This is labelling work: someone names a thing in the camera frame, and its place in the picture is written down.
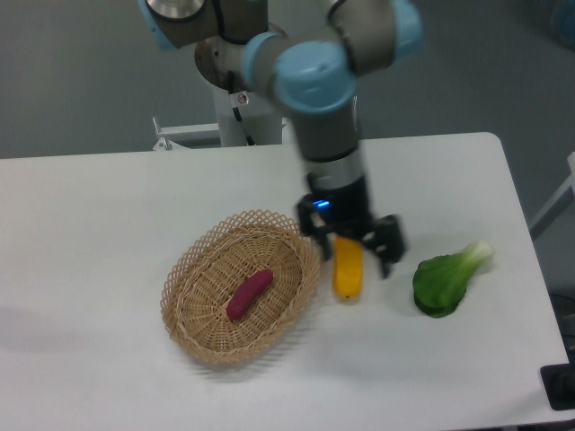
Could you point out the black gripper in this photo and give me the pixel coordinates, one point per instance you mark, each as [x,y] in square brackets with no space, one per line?
[345,211]

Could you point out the purple sweet potato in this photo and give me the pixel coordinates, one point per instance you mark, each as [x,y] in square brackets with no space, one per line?
[247,293]

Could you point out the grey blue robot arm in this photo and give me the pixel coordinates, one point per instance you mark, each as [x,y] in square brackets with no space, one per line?
[310,79]

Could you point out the woven wicker basket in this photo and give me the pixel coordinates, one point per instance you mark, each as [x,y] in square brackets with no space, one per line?
[202,283]

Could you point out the yellow mango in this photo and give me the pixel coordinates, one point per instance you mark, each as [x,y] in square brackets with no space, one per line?
[347,274]

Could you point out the green bok choy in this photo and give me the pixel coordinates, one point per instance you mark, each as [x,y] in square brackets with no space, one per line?
[440,284]

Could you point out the white furniture leg right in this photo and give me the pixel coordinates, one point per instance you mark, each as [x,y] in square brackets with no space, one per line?
[553,207]

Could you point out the black box at table edge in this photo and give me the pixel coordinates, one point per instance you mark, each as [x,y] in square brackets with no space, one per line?
[558,383]

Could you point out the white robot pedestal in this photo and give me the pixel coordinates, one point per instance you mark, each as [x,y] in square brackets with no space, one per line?
[242,116]

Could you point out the white metal base frame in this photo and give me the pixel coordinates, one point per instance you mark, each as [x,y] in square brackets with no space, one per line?
[195,137]

